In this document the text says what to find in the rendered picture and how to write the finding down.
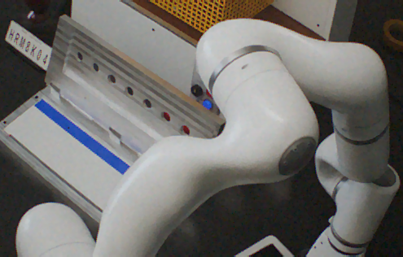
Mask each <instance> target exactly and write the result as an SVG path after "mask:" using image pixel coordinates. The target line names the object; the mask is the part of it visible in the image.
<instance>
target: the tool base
mask: <svg viewBox="0 0 403 257"><path fill-rule="evenodd" d="M46 85H47V87H46V88H45V89H43V90H41V91H39V92H38V93H37V94H35V95H34V96H33V97H31V98H30V99H29V100H28V101H27V102H25V103H24V104H22V105H21V106H20V107H18V108H17V110H15V111H14V112H13V113H11V114H10V115H9V116H7V117H6V118H5V119H4V120H3V121H6V122H7V123H6V124H4V123H3V121H2V122H0V147H2V148H3V149H4V150H5V151H6V152H8V153H9V154H10V155H11V156H12V157H14V158H15V160H17V161H18V162H19V163H20V164H21V165H23V166H24V167H25V168H27V169H28V171H30V172H31V173H32V174H33V175H34V176H35V177H36V178H37V179H38V180H39V181H41V182H43V184H45V185H46V186H48V187H49V188H50V189H51V190H52V191H53V192H55V193H56V195H58V196H59V197H60V198H62V199H63V200H64V201H65V202H66V203H67V204H69V205H71V206H72V208H74V209H75V210H76V211H78V212H79V213H80V214H82V216H84V217H85V218H86V219H87V220H88V221H89V222H91V223H92V224H93V225H94V226H96V227H98V228H99V227H100V223H101V221H100V219H101V215H100V214H99V213H98V212H97V211H96V210H95V209H93V208H92V207H90V206H89V205H88V204H87V203H85V201H83V200H81V199H79V198H78V197H77V196H76V195H75V194H74V193H73V192H72V191H70V190H69V189H67V187H66V186H65V185H63V184H62V183H60V182H59V181H58V180H57V179H56V178H54V177H53V176H52V175H51V174H50V173H48V172H47V171H46V170H45V169H44V168H42V167H41V166H40V165H39V164H38V163H36V162H35V160H33V159H32V158H31V157H29V156H28V155H26V154H25V153H24V152H23V151H22V150H21V149H20V148H19V147H18V146H17V145H16V144H14V143H13V142H12V141H11V140H10V139H9V137H8V135H10V134H7V133H6V132H5V131H4V128H5V127H6V126H7V125H9V124H10V123H11V122H13V120H15V119H16V118H17V117H18V116H20V115H21V114H23V113H25V112H26V111H27V110H28V109H29V108H30V107H31V106H33V105H34V103H36V102H38V101H39V99H41V98H44V99H45V100H46V101H47V102H48V103H49V104H50V105H51V106H53V107H54V108H56V109H57V110H59V111H60V112H61V113H62V114H64V115H65V116H66V117H67V118H69V119H70V120H72V122H74V123H75V124H77V125H78V126H80V127H81V129H83V130H84V131H86V132H87V133H88V134H89V135H90V136H91V137H93V138H94V139H96V140H97V141H98V142H100V143H102V144H103V145H105V146H106V147H107V148H108V149H109V150H111V151H112V152H113V153H114V154H116V155H117V156H119V157H120V158H121V159H123V160H124V161H125V162H126V163H128V164H129V165H132V164H133V163H134V162H135V161H136V160H137V159H138V158H139V157H138V151H137V150H135V149H134V148H133V147H131V146H129V145H128V144H127V143H126V142H124V141H123V140H121V139H120V138H121V135H120V134H119V133H118V132H117V131H115V130H114V129H113V128H111V129H107V128H105V127H104V126H103V125H101V124H100V123H99V122H98V121H97V120H96V119H93V121H94V122H91V121H90V120H89V119H87V118H85V117H84V116H83V115H82V114H81V113H80V112H78V111H77V110H75V109H74V108H73V105H74V103H72V102H70V101H69V100H68V99H67V98H65V97H64V96H63V95H62V94H61V93H60V90H61V89H59V88H57V86H56V85H54V84H52V85H48V84H46ZM35 96H38V99H35Z"/></svg>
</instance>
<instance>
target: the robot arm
mask: <svg viewBox="0 0 403 257"><path fill-rule="evenodd" d="M195 60H196V65H197V70H198V73H199V76H200V78H201V80H202V82H203V83H204V85H205V87H206V88H207V90H208V92H209V93H210V94H211V96H212V98H213V100H214V102H215V103H216V104H217V105H218V107H219V108H220V110H221V112H222V114H223V115H224V117H225V118H226V127H225V129H224V131H223V132H222V134H221V135H220V136H218V137H216V138H213V139H202V138H197V137H189V136H171V137H166V138H163V139H161V140H159V141H158V142H156V143H155V144H154V145H152V146H151V148H150V149H149V150H146V151H145V152H144V153H143V154H142V155H141V156H140V157H139V158H138V159H137V160H136V161H135V162H134V163H133V164H132V165H131V167H130V168H129V170H128V171H127V172H125V173H124V174H123V175H122V177H121V178H120V179H119V181H118V182H117V183H116V185H115V186H114V187H113V188H112V191H111V192H110V195H109V197H108V199H107V201H106V202H105V205H104V209H103V214H102V216H101V219H100V221H101V223H100V227H99V233H98V238H97V242H96V243H95V241H94V239H93V238H92V236H91V234H90V232H89V230H88V229H87V227H86V225H85V222H84V221H83V220H82V219H81V217H80V216H79V215H78V214H77V213H76V212H74V211H73V209H71V208H70V207H67V206H65V205H63V204H60V203H43V204H41V205H39V206H35V207H33V208H32V209H31V210H28V212H26V213H25V215H24V216H23V217H22V220H20V224H19V225H18V229H17V232H16V234H17V235H16V240H15V241H16V250H17V255H18V257H154V256H155V255H156V253H157V251H158V250H159V248H160V247H161V245H162V243H163V242H164V240H165V239H167V237H168V236H169V234H170V233H171V232H172V231H174V229H175V228H176V227H177V226H178V225H179V224H180V223H181V222H183V221H184V220H185V219H186V218H187V217H188V216H189V215H190V214H191V213H192V212H193V211H195V210H196V209H197V208H198V207H199V206H200V205H201V204H202V203H204V202H205V201H206V200H207V199H208V198H210V197H211V196H213V195H214V194H215V193H217V192H219V191H221V190H223V189H226V188H228V187H231V186H234V185H244V184H258V183H275V182H279V181H284V180H286V179H288V178H290V177H291V176H293V175H295V174H296V173H298V172H299V171H300V170H301V169H303V168H304V166H305V165H306V164H307V162H308V161H310V160H311V158H312V157H313V155H314V153H315V150H316V147H317V144H318V137H319V132H318V122H317V120H316V115H315V113H314V111H313V108H312V107H311V106H310V104H309V101H308V100H310V101H312V102H315V103H317V104H320V105H322V106H324V107H328V108H330V109H331V113H332V120H333V126H334V132H335V133H333V134H331V136H329V137H328V138H326V139H324V141H323V142H322V143H321V144H320V145H319V147H318V148H317V150H316V154H315V166H316V171H317V175H318V179H319V181H320V183H321V184H322V185H323V187H324V189H325V190H326V192H327V193H328V194H329V195H330V196H331V197H332V198H333V200H334V201H335V203H336V205H337V208H336V213H335V216H332V217H331V218H330V219H329V222H331V226H330V227H329V228H327V229H326V230H325V231H324V232H323V233H322V234H321V236H320V238H319V239H318V240H317V241H316V243H314V245H313V247H312V248H308V249H303V250H302V251H300V257H365V253H366V248H367V247H368V245H369V244H370V241H371V239H372V237H373V236H374V234H375V232H376V230H377V228H378V227H379V225H380V222H381V220H382V219H383V217H384V216H385V214H386V212H387V210H388V207H389V206H390V204H391V202H392V200H393V198H394V196H395V194H396V192H397V191H398V189H399V184H400V179H399V176H398V175H397V173H396V172H395V169H394V168H392V167H391V166H389V164H388V160H389V153H390V144H389V91H388V79H387V73H386V70H385V66H384V63H383V62H382V60H381V58H380V57H379V55H378V54H377V53H376V52H374V51H373V50H372V49H371V48H369V47H368V46H364V45H361V44H358V43H341V42H328V41H319V40H318V39H313V38H311V37H306V36H304V35H301V34H299V33H295V32H294V31H291V30H290V29H287V28H284V27H282V26H280V25H277V24H273V23H270V22H267V21H263V20H253V19H237V20H233V19H232V20H225V21H222V22H220V23H219V24H216V25H214V26H212V27H211V28H209V29H208V30H207V31H206V32H205V33H204V35H203V36H202V37H201V38H200V39H199V42H198V46H197V49H196V54H195Z"/></svg>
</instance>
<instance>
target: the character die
mask: <svg viewBox="0 0 403 257"><path fill-rule="evenodd" d="M247 257H284V256H283V255H282V253H281V252H280V251H279V250H278V249H277V248H276V247H275V245H274V244H273V243H272V244H270V245H268V246H266V247H264V248H263V249H260V250H258V251H256V252H254V253H252V254H251V255H249V256H247Z"/></svg>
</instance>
